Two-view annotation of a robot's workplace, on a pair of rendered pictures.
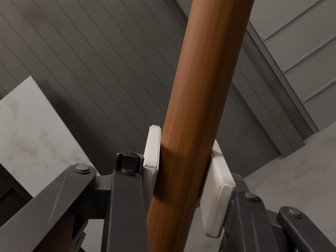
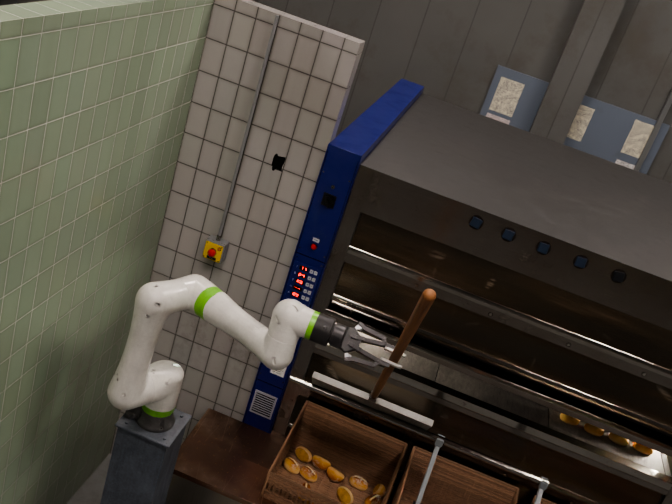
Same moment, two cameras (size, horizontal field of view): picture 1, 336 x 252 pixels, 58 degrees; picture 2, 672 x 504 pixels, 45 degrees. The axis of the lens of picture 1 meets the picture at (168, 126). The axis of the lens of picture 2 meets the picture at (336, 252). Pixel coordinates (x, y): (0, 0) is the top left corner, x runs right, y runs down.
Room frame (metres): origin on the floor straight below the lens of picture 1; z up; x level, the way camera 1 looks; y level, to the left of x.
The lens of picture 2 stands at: (-0.26, -2.14, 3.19)
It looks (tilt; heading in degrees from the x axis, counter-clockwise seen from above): 24 degrees down; 86
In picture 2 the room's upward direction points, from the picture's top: 18 degrees clockwise
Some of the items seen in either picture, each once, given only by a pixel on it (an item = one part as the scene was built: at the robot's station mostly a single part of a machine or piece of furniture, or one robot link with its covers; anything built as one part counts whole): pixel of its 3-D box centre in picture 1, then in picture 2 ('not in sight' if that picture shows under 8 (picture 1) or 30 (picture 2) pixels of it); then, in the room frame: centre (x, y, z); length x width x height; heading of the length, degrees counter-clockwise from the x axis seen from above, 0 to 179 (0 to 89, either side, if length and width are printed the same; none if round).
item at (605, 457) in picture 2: not in sight; (489, 410); (0.92, 1.15, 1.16); 1.80 x 0.06 x 0.04; 169
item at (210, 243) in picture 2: not in sight; (215, 249); (-0.56, 1.37, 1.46); 0.10 x 0.07 x 0.10; 169
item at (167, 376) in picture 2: not in sight; (160, 387); (-0.54, 0.34, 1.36); 0.16 x 0.13 x 0.19; 49
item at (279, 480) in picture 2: not in sight; (336, 468); (0.29, 0.97, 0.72); 0.56 x 0.49 x 0.28; 167
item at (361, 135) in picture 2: not in sight; (329, 276); (0.06, 2.24, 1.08); 1.93 x 0.16 x 2.15; 79
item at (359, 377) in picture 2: not in sight; (478, 436); (0.92, 1.12, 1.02); 1.79 x 0.11 x 0.19; 169
